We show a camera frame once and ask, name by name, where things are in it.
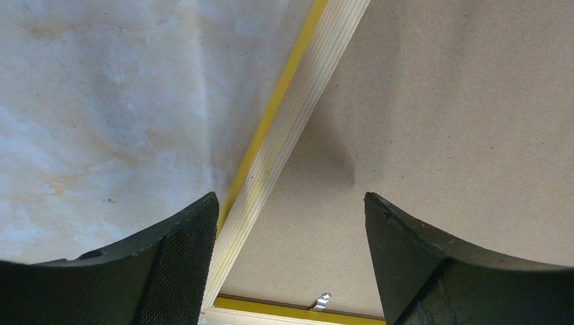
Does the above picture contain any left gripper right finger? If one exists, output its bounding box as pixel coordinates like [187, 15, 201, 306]
[364, 192, 573, 324]

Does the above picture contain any brown cardboard backing board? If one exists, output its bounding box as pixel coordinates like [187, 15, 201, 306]
[221, 1, 573, 317]

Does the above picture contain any metal frame retaining clip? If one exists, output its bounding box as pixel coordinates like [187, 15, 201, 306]
[310, 292, 332, 312]

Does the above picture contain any yellow wooden picture frame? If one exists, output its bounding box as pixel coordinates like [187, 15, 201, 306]
[201, 1, 369, 324]

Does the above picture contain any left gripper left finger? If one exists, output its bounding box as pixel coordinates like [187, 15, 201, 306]
[1, 192, 219, 324]

